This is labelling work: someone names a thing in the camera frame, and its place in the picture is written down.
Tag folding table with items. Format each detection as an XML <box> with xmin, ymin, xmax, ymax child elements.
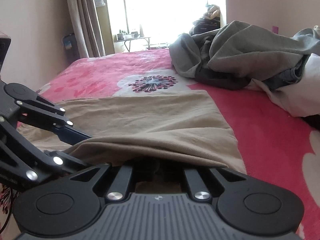
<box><xmin>113</xmin><ymin>31</ymin><xmax>151</xmax><ymax>53</ymax></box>

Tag dark blue box device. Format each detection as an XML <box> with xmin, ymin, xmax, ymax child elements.
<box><xmin>62</xmin><ymin>33</ymin><xmax>80</xmax><ymax>64</ymax></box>

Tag dark grey garment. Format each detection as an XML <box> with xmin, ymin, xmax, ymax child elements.
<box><xmin>195</xmin><ymin>67</ymin><xmax>251</xmax><ymax>90</ymax></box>

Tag beige khaki trousers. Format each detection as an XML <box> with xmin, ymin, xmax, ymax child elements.
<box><xmin>18</xmin><ymin>90</ymin><xmax>246</xmax><ymax>173</ymax></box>

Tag white garment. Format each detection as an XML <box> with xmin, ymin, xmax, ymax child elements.
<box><xmin>246</xmin><ymin>54</ymin><xmax>320</xmax><ymax>117</ymax></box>

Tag grey beige curtain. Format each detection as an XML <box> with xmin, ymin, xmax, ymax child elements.
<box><xmin>67</xmin><ymin>0</ymin><xmax>105</xmax><ymax>58</ymax></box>

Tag grey hooded sweatshirt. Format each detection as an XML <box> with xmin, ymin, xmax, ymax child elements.
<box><xmin>169</xmin><ymin>21</ymin><xmax>319</xmax><ymax>81</ymax></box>

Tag pink floral bed blanket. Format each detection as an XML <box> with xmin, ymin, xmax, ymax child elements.
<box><xmin>1</xmin><ymin>49</ymin><xmax>319</xmax><ymax>239</ymax></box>

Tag blue denim garment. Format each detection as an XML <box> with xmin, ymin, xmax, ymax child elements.
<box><xmin>263</xmin><ymin>54</ymin><xmax>311</xmax><ymax>91</ymax></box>

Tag black white plaid shirt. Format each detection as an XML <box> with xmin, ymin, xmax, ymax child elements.
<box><xmin>200</xmin><ymin>36</ymin><xmax>213</xmax><ymax>68</ymax></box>

